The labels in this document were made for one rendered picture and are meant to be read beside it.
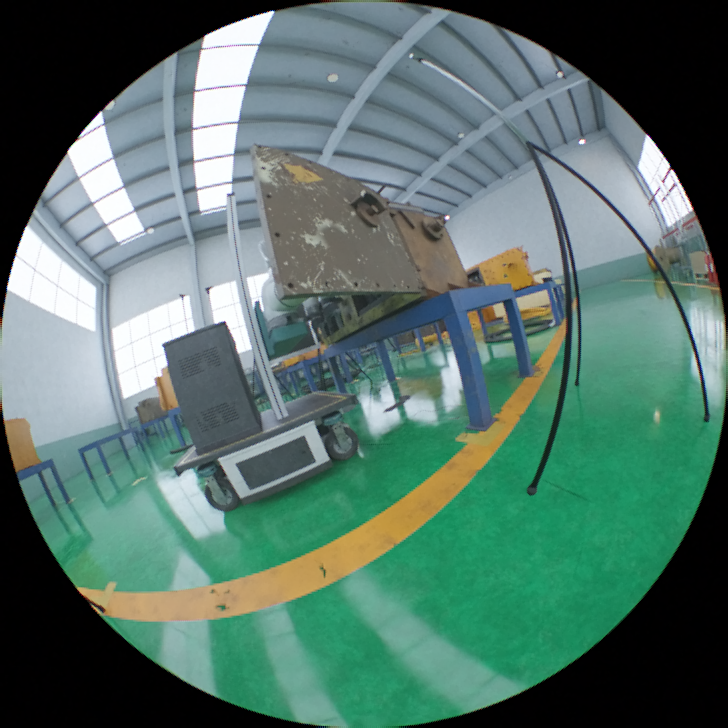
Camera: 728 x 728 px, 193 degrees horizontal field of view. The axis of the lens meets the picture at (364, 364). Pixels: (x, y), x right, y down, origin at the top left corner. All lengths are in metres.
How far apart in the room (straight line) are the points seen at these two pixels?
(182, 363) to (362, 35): 9.03
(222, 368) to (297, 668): 1.03
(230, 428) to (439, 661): 1.02
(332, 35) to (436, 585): 9.25
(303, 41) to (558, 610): 9.12
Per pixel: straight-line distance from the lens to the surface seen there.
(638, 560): 0.64
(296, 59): 8.71
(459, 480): 0.79
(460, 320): 0.93
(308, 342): 2.27
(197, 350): 1.04
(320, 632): 0.60
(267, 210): 0.55
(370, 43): 9.14
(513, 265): 3.60
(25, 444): 4.42
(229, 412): 1.01
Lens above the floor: 0.52
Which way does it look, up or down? 4 degrees down
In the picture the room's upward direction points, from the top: 19 degrees counter-clockwise
